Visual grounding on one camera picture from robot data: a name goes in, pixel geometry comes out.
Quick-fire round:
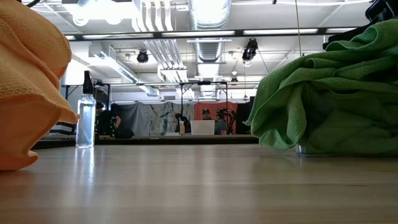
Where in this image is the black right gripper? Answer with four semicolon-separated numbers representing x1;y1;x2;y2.
365;0;398;22

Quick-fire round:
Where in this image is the green microfiber towel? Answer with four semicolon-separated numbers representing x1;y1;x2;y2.
244;51;398;157
325;18;398;53

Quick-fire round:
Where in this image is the orange microfiber towel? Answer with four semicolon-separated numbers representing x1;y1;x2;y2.
0;0;80;172

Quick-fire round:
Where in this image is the black ceiling spotlight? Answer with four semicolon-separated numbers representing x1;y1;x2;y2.
241;37;259;62
136;49;149;64

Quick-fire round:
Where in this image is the black overhead light bar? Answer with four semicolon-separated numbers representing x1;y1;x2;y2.
63;27;361;41

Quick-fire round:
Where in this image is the red backdrop cloth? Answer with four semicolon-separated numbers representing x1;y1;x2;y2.
193;101;239;135

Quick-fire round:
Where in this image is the white laptop lid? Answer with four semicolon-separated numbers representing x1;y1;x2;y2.
190;119;216;136

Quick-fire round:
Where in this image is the grey patterned backdrop cloth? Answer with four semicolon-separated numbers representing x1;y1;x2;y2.
119;101;196;137

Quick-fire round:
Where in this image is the clear plastic spray bottle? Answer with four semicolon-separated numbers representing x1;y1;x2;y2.
75;70;97;149

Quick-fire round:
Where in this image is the thin hanging cable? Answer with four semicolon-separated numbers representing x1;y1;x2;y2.
294;0;305;58

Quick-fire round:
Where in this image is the silver ventilation duct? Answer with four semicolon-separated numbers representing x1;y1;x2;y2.
187;0;233;97

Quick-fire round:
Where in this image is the black background rig frame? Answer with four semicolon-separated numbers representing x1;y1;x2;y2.
61;80;261;136

